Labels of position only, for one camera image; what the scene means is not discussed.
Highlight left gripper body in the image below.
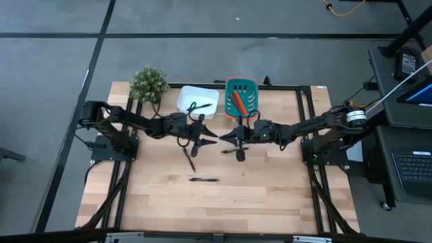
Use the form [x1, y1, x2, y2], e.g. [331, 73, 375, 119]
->
[186, 113, 207, 142]

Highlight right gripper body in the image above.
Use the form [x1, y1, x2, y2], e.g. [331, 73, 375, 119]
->
[237, 117, 269, 149]

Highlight orange pencil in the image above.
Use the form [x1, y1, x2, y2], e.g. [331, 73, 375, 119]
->
[233, 90, 249, 115]
[235, 90, 250, 115]

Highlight teal basket orange rim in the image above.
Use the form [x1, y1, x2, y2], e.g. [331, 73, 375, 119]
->
[224, 76, 260, 120]

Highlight white plastic bin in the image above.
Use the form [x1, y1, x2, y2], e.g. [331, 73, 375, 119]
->
[176, 85, 220, 120]

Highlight small potted green plant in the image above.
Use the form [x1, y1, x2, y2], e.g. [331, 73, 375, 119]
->
[129, 65, 170, 105]

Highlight dark grey desk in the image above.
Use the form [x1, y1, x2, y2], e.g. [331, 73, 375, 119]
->
[367, 45, 432, 129]

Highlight black keyboard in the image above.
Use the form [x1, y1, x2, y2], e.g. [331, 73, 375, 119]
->
[391, 151, 432, 200]

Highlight black power adapter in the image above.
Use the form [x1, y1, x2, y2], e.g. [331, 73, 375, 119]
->
[394, 47, 423, 82]

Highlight monitor with blue screen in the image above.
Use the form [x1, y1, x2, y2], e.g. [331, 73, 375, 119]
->
[396, 77, 432, 107]

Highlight black stand legs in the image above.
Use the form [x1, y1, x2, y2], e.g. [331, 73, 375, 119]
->
[381, 0, 432, 58]

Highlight black rig crossbar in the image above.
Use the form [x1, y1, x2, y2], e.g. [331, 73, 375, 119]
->
[0, 228, 432, 243]

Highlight grey furniture foot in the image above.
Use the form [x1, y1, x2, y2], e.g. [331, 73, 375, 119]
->
[0, 147, 26, 163]

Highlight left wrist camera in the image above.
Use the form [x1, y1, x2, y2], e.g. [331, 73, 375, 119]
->
[190, 140, 203, 159]

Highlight black aluminium table frame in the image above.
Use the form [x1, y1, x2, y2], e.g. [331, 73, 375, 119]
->
[80, 82, 360, 236]

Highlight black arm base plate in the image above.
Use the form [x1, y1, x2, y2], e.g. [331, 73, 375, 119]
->
[300, 138, 349, 167]
[90, 134, 140, 162]

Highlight silver metal bracket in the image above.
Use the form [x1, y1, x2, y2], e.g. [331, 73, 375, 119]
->
[106, 232, 146, 243]
[293, 235, 333, 243]

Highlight white cable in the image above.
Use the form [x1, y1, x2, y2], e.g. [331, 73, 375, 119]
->
[366, 59, 432, 114]

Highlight yellow floor cable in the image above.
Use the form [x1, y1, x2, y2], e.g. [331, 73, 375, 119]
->
[321, 0, 367, 17]

